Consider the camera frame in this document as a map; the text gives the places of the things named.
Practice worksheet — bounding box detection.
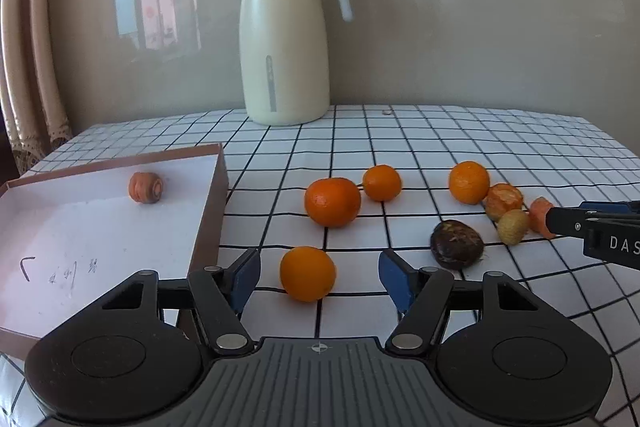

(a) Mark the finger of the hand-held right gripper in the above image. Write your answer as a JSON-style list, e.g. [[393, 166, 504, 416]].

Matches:
[[545, 206, 603, 239], [579, 201, 640, 217]]

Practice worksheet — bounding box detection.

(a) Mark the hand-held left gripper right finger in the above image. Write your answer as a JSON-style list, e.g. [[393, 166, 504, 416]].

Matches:
[[378, 249, 539, 356]]

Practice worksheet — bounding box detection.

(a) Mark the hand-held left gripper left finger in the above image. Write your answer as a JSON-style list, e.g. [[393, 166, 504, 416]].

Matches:
[[102, 248, 262, 356]]

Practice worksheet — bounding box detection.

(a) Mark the orange carrot piece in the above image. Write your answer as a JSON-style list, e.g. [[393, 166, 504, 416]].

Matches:
[[529, 198, 557, 240], [128, 171, 165, 204]]

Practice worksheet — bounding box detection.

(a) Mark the small yellow potato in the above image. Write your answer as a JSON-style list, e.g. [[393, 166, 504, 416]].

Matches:
[[497, 209, 531, 245]]

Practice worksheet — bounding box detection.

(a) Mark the small orange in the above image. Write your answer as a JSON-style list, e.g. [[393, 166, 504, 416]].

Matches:
[[279, 246, 337, 303], [362, 164, 403, 202], [448, 161, 491, 206]]

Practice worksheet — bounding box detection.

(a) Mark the rough orange peeled fruit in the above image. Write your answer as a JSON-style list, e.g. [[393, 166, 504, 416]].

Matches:
[[484, 183, 524, 222]]

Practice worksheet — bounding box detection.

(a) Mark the large orange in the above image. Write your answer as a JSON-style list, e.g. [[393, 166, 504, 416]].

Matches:
[[304, 177, 362, 228]]

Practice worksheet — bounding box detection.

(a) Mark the brown cardboard box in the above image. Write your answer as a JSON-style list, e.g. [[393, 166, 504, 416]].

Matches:
[[0, 143, 229, 362]]

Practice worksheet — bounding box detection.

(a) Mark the dark brown wrinkled fruit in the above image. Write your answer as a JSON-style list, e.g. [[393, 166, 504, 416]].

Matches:
[[430, 220, 485, 269]]

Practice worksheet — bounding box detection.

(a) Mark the cream and grey thermos jug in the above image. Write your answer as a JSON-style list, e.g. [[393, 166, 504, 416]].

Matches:
[[238, 0, 354, 126]]

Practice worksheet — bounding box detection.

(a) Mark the beige lace curtain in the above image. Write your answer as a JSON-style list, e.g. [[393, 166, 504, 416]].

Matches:
[[0, 0, 73, 178]]

